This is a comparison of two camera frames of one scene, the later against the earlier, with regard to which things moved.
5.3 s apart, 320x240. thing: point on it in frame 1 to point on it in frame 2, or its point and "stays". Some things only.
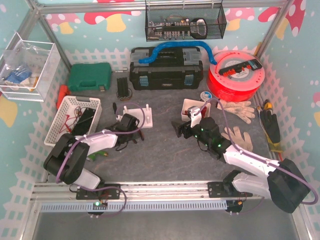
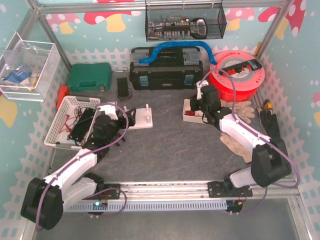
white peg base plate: x=144 y=115 stays
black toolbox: x=172 y=68 stays
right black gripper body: x=186 y=129 to x=196 y=104
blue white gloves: x=17 y=76 stays
